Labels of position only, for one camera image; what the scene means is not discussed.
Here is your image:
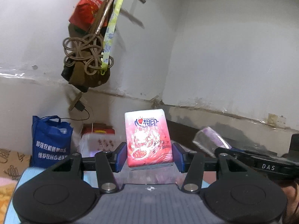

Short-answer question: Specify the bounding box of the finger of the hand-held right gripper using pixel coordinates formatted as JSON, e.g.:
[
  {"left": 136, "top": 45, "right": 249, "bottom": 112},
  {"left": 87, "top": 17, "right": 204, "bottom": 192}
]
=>
[{"left": 214, "top": 146, "right": 279, "bottom": 160}]

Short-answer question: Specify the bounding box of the yellow-green patterned strap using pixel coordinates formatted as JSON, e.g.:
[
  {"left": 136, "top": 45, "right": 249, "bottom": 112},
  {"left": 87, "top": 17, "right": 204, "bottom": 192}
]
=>
[{"left": 100, "top": 0, "right": 128, "bottom": 75}]

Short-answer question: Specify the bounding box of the red hanging bag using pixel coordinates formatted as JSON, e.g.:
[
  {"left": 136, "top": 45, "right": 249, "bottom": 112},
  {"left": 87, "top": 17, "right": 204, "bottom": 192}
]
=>
[{"left": 68, "top": 0, "right": 110, "bottom": 34}]

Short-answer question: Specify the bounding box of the brown hanging bag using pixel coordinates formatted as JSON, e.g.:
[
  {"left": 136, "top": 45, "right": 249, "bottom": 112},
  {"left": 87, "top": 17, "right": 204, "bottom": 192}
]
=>
[{"left": 61, "top": 0, "right": 117, "bottom": 92}]

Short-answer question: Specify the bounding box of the beige wall socket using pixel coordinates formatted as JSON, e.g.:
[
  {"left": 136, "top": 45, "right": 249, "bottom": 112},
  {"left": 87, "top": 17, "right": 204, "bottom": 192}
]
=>
[{"left": 267, "top": 113, "right": 286, "bottom": 128}]

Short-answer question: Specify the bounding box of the red and white carton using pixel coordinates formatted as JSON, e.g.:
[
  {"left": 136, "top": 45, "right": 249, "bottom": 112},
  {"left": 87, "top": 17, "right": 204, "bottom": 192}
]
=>
[{"left": 79, "top": 122, "right": 122, "bottom": 158}]

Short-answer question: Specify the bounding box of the black charger cable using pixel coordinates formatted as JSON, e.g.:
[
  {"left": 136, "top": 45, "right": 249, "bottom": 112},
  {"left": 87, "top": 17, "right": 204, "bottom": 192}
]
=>
[{"left": 59, "top": 107, "right": 91, "bottom": 122}]

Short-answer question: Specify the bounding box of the coiled beige rope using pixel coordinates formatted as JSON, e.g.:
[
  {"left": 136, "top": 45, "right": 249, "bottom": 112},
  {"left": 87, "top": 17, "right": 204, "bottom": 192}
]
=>
[{"left": 63, "top": 31, "right": 115, "bottom": 75}]

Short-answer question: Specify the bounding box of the red and pink tissue pack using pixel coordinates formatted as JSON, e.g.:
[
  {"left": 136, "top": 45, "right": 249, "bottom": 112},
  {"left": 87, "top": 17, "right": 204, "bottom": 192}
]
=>
[{"left": 124, "top": 108, "right": 174, "bottom": 171}]

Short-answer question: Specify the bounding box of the clear packet with purple print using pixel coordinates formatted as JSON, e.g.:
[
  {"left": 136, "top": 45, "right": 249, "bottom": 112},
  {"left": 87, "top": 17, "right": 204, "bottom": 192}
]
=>
[{"left": 192, "top": 126, "right": 232, "bottom": 158}]

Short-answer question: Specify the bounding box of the cardboard sheet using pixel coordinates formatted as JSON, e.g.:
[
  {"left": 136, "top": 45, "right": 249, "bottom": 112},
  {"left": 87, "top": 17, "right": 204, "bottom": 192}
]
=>
[{"left": 0, "top": 148, "right": 32, "bottom": 181}]

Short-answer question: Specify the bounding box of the person's right hand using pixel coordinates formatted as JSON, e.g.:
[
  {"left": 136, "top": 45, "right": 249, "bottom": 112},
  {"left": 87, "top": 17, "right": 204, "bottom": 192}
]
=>
[{"left": 280, "top": 180, "right": 299, "bottom": 224}]

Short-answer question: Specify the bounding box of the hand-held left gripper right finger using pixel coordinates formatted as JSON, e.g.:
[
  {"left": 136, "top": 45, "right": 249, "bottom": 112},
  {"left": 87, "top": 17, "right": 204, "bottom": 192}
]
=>
[{"left": 171, "top": 142, "right": 254, "bottom": 194}]

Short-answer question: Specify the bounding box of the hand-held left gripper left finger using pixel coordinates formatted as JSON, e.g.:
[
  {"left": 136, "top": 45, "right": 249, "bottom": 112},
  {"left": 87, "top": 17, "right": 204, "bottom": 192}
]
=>
[{"left": 50, "top": 142, "right": 128, "bottom": 194}]

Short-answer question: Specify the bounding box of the blue tote bag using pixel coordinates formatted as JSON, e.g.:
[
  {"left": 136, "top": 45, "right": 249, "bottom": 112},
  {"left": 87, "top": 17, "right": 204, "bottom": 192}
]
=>
[{"left": 31, "top": 115, "right": 74, "bottom": 168}]

